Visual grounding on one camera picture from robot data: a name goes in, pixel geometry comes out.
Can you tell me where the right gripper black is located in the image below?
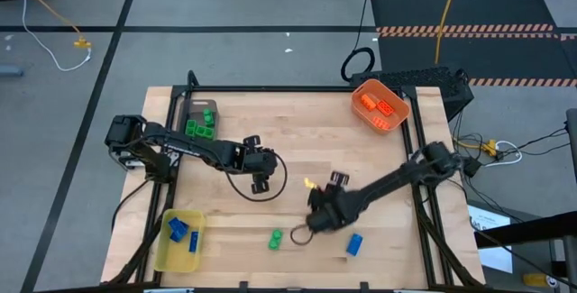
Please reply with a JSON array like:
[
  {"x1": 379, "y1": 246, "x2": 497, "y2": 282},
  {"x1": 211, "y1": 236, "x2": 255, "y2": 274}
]
[{"x1": 307, "y1": 170, "x2": 362, "y2": 234}]

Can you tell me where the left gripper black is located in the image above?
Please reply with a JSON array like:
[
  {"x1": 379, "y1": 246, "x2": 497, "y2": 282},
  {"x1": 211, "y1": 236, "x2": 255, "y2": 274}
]
[{"x1": 234, "y1": 134, "x2": 279, "y2": 195}]

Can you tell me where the grey translucent plastic bin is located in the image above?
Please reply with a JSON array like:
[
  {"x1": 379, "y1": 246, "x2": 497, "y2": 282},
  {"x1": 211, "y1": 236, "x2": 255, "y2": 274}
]
[{"x1": 174, "y1": 98, "x2": 221, "y2": 143}]

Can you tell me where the orange plastic bin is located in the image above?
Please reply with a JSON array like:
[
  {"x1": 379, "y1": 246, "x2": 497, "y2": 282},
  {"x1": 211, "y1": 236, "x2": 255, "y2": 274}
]
[{"x1": 351, "y1": 78, "x2": 411, "y2": 135}]

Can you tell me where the yellow translucent plastic bin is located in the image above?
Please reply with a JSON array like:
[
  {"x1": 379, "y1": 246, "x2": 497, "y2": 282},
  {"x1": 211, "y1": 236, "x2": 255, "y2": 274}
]
[{"x1": 154, "y1": 208, "x2": 206, "y2": 274}]

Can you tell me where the white printed paper sheet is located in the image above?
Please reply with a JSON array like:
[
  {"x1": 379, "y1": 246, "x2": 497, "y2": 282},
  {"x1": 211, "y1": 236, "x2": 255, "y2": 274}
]
[{"x1": 467, "y1": 204, "x2": 514, "y2": 274}]

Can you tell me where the black metal stand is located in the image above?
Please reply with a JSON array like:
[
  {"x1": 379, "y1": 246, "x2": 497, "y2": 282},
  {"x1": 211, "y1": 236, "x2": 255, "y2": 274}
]
[{"x1": 472, "y1": 210, "x2": 577, "y2": 293}]

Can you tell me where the yellow round object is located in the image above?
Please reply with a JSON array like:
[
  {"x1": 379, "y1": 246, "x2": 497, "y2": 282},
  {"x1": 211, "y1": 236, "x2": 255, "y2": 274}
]
[{"x1": 522, "y1": 272, "x2": 549, "y2": 288}]

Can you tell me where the black hazard-striped floor mat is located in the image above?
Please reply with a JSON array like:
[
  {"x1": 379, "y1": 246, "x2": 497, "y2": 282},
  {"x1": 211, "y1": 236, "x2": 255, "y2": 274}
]
[
  {"x1": 376, "y1": 32, "x2": 577, "y2": 88},
  {"x1": 369, "y1": 0, "x2": 556, "y2": 33}
]

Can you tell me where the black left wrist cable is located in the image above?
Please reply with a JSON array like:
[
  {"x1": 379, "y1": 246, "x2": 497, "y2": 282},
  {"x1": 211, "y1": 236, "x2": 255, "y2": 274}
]
[{"x1": 211, "y1": 146, "x2": 289, "y2": 204}]

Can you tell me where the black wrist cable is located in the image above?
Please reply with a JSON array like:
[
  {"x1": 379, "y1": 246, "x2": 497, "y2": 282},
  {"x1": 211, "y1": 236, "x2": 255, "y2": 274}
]
[
  {"x1": 211, "y1": 146, "x2": 289, "y2": 204},
  {"x1": 289, "y1": 224, "x2": 315, "y2": 247}
]

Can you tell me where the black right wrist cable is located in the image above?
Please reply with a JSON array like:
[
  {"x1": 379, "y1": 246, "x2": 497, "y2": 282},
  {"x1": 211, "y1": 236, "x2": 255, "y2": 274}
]
[{"x1": 289, "y1": 224, "x2": 315, "y2": 247}]

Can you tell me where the black aluminium table frame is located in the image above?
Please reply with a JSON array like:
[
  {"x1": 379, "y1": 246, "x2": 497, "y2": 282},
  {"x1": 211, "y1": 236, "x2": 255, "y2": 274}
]
[{"x1": 107, "y1": 69, "x2": 486, "y2": 293}]

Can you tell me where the black coiled floor cable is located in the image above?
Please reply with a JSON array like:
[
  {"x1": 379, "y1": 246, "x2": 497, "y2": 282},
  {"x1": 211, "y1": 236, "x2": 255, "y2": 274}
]
[{"x1": 340, "y1": 0, "x2": 377, "y2": 83}]

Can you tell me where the black arm base cable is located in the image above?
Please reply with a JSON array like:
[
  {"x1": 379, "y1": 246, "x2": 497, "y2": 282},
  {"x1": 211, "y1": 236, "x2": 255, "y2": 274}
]
[{"x1": 110, "y1": 179, "x2": 152, "y2": 234}]

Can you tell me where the yellow network cable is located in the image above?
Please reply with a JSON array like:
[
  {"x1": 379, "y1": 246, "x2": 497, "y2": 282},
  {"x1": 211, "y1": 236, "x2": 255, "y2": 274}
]
[{"x1": 455, "y1": 138, "x2": 499, "y2": 157}]

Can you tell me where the white looped cable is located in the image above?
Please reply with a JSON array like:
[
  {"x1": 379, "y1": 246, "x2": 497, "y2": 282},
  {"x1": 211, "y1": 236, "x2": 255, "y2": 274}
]
[{"x1": 484, "y1": 140, "x2": 524, "y2": 169}]

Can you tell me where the white floor cable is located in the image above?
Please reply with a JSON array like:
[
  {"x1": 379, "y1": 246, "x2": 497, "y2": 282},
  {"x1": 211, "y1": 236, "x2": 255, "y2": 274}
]
[{"x1": 13, "y1": 0, "x2": 93, "y2": 73}]

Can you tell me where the yellow cable with plug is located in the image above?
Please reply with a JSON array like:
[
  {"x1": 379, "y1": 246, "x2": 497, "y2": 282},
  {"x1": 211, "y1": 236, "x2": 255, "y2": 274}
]
[{"x1": 0, "y1": 0, "x2": 93, "y2": 50}]

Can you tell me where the yellow floor cable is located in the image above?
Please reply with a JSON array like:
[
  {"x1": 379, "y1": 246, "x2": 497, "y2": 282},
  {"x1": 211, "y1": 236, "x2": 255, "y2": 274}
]
[{"x1": 434, "y1": 0, "x2": 464, "y2": 66}]

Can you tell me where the grey vertical post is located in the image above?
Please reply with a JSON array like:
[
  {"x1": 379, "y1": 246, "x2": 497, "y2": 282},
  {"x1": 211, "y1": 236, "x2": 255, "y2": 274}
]
[{"x1": 565, "y1": 107, "x2": 577, "y2": 186}]

